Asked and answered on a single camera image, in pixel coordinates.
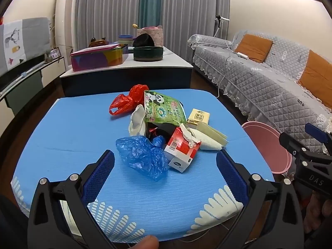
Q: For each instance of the television cabinet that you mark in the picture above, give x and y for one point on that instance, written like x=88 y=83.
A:
x=23 y=88

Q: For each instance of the beige paper packet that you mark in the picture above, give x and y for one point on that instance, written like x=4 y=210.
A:
x=214 y=132

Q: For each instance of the white power strip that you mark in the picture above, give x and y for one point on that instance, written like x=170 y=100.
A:
x=241 y=55

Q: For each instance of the orange cushion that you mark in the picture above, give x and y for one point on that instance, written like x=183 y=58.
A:
x=316 y=75
x=253 y=48

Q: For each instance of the cream paper packet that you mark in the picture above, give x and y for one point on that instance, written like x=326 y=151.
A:
x=208 y=143

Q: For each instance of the teal curtain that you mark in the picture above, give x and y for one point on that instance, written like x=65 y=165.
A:
x=150 y=2

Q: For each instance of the white floor stand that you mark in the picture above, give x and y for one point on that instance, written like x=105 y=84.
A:
x=219 y=20

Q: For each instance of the yellow artificial flower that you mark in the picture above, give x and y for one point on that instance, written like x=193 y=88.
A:
x=135 y=26

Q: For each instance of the brown ornament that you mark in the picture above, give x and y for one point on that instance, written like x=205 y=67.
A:
x=97 y=42

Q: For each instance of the black plastic wrapper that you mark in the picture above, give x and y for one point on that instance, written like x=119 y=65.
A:
x=166 y=129

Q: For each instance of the red plastic bag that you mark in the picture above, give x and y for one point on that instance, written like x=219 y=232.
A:
x=129 y=98

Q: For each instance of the pink woven basket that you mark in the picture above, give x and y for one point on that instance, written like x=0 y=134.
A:
x=157 y=36

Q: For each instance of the blue plastic bag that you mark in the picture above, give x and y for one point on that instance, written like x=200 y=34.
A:
x=140 y=155

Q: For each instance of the green panda print packet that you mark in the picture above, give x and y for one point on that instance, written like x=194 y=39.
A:
x=160 y=109

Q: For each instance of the small photo frame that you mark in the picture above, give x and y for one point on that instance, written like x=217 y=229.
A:
x=54 y=53

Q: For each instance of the white tissue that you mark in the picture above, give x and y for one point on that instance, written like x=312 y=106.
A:
x=137 y=122

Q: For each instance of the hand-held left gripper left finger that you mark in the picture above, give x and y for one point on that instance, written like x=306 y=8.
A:
x=99 y=176

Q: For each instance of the grey printed television cover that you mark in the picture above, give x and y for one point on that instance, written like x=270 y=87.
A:
x=26 y=41

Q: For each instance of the yellow tissue pack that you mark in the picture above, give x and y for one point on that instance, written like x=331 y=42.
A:
x=199 y=115

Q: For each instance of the white top coffee table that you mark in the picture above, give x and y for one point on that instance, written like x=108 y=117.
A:
x=155 y=68

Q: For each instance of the grey quilted sofa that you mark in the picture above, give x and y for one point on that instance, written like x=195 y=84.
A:
x=259 y=83

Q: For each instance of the grey curtain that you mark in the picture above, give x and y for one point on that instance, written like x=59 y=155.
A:
x=109 y=10
x=192 y=7

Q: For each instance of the black hat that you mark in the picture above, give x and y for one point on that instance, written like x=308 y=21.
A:
x=142 y=41

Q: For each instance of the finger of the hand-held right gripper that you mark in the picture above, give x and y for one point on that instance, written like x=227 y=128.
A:
x=291 y=144
x=316 y=132

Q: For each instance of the person's right hand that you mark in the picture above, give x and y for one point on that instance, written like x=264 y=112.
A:
x=317 y=212

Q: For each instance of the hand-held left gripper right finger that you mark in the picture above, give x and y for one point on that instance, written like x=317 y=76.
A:
x=232 y=179

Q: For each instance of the pink bin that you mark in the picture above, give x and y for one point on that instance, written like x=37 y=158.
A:
x=264 y=145

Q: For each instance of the colourful tin box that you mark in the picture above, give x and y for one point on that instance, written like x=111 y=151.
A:
x=96 y=59

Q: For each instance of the stack of coloured bowls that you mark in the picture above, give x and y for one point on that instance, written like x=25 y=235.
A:
x=125 y=40

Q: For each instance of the person's left hand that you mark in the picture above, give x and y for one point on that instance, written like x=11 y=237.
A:
x=145 y=243

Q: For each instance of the dark green bowl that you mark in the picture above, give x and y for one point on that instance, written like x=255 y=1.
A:
x=147 y=54

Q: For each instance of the white standing air conditioner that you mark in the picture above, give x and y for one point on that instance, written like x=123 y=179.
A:
x=66 y=18

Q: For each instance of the red and white carton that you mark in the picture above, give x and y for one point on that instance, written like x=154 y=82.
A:
x=179 y=146

